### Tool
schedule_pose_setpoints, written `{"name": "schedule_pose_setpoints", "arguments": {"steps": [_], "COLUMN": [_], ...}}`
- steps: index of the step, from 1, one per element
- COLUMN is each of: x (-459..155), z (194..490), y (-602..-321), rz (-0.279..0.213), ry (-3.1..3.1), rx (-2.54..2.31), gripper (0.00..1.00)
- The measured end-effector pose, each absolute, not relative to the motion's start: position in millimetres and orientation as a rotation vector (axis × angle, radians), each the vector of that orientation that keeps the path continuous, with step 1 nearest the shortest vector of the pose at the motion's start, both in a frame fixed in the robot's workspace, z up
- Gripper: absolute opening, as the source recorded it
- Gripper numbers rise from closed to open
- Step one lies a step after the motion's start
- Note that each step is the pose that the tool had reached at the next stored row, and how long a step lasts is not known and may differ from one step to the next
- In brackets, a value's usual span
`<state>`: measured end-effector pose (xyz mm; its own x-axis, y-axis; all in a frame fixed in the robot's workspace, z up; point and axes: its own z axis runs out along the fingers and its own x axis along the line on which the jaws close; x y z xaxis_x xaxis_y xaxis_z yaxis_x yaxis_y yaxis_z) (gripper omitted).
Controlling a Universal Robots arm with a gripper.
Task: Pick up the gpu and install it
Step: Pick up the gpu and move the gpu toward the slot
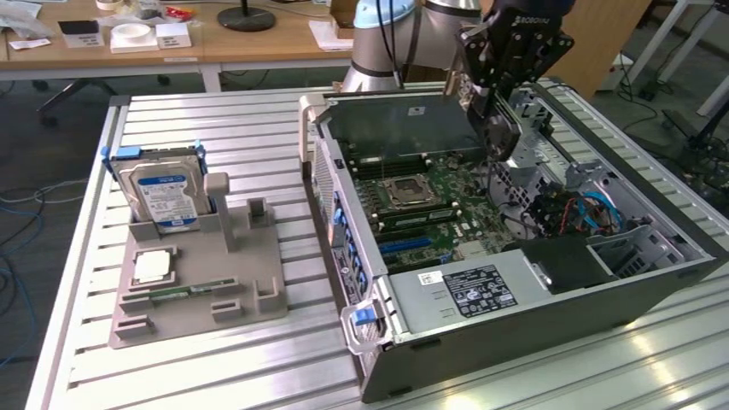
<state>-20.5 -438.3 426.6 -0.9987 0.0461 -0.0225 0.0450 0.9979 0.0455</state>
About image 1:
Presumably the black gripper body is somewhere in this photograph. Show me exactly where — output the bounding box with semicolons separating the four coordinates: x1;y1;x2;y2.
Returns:
482;0;573;48

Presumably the GPU card with metal bracket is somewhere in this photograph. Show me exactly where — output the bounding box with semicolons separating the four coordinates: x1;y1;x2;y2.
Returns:
442;67;524;162

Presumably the wooden cabinet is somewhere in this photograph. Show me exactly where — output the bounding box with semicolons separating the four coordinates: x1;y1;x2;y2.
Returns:
472;0;654;99

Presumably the metal drive cage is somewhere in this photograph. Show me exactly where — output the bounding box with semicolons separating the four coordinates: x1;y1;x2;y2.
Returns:
488;85;579;206

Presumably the brown cardboard box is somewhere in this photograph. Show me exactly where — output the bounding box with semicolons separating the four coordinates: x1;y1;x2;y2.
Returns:
328;0;360;31

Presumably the white paper booklet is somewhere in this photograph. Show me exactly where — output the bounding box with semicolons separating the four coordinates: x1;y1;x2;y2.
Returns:
308;19;356;52

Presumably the black equipment stand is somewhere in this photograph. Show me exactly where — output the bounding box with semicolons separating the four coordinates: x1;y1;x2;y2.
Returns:
659;108;729;193

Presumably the metal CPU socket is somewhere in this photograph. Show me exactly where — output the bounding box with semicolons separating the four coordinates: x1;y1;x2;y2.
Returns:
381;173;438;211

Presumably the green motherboard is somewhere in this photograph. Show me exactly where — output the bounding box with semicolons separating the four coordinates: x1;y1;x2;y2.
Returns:
340;140;529;275

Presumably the green RAM stick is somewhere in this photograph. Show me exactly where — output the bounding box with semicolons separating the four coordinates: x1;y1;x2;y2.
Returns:
377;208;460;226
122;279;238;301

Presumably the black round lamp base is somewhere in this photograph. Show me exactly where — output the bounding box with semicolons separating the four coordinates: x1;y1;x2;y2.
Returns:
216;0;278;33

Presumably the silver chipset heat sink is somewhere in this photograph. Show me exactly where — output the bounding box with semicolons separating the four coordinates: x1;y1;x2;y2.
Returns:
454;241;492;261

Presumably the blue expansion slot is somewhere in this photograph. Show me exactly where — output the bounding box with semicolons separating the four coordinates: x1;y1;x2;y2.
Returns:
377;236;434;254

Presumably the metal disk bay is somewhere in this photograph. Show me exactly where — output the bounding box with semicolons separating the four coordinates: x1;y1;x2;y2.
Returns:
583;215;717;281

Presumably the white labelled box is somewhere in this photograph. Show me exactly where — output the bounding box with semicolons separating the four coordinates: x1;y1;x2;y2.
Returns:
153;23;190;50

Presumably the flat white box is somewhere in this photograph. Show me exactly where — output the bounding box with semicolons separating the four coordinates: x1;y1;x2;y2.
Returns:
109;37;160;55

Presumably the grey power supply unit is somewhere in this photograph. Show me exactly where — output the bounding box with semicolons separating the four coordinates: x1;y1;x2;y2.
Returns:
386;249;554;335

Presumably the large white tape roll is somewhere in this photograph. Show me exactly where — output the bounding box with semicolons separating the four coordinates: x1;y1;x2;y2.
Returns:
112;23;152;44

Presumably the hard disk with blue carrier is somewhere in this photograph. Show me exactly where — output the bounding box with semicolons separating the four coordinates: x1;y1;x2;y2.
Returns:
98;140;216;237

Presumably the grey parts rack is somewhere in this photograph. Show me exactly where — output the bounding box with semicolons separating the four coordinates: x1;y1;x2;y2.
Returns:
106;172;290;351

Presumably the black and white box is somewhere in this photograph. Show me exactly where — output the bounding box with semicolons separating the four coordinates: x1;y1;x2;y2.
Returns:
58;20;105;48

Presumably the open black PC case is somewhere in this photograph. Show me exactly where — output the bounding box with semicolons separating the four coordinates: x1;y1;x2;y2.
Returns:
298;83;729;405

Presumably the black chair base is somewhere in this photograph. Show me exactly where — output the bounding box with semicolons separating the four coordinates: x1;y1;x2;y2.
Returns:
33;74;172;127

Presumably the wooden desk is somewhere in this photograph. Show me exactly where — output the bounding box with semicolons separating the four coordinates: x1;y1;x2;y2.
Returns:
0;0;513;93

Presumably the silver CPU chip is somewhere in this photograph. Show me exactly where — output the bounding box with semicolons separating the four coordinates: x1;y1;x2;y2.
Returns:
130;251;172;286

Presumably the clear plastic bag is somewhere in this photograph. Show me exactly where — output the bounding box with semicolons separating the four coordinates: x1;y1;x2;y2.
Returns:
0;0;56;39

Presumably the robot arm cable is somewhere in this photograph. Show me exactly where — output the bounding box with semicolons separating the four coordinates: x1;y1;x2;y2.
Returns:
373;0;408;91

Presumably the white table frame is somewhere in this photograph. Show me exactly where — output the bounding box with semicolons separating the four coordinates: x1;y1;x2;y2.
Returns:
623;0;729;116

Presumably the blue SATA wire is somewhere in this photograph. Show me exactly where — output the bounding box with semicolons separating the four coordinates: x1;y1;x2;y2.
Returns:
571;198;594;234
585;191;623;236

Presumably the thin red and black wire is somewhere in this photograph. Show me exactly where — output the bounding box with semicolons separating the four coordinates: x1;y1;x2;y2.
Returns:
553;196;571;235

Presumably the black plastic air duct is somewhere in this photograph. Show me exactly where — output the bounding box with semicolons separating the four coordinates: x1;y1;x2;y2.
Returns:
514;236;621;296

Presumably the white floor cable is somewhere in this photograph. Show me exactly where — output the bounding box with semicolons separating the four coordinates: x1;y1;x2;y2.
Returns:
0;178;86;205

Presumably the blue floor cable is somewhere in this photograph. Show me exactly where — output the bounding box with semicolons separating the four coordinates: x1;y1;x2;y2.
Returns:
0;204;45;368

